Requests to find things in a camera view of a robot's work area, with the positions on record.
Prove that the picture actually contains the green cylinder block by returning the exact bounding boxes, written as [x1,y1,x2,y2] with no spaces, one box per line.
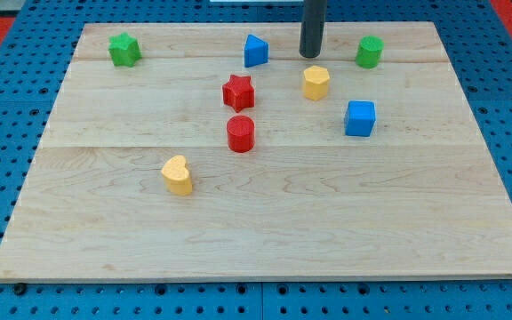
[356,36,384,68]

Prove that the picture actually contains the red cylinder block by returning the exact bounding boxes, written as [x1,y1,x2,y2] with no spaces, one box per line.
[226,116,255,153]

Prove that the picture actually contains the yellow hexagon block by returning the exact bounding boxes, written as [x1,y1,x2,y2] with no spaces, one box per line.
[302,66,331,100]

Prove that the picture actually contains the blue cube block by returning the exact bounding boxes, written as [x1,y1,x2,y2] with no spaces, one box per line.
[344,100,376,137]

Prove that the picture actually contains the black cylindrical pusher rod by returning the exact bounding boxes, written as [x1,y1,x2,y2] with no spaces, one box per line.
[299,0,328,59]

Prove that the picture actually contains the blue triangle block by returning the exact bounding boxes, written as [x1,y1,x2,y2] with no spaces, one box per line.
[244,34,269,68]

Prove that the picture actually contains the light wooden board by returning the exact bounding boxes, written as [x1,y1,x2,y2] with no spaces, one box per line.
[0,22,512,284]

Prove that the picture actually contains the yellow heart block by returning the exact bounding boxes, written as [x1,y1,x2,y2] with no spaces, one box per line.
[161,155,193,196]

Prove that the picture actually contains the green star block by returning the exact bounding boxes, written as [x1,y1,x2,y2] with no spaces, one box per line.
[108,32,141,68]

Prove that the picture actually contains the red star block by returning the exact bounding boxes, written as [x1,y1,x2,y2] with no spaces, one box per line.
[222,75,255,113]

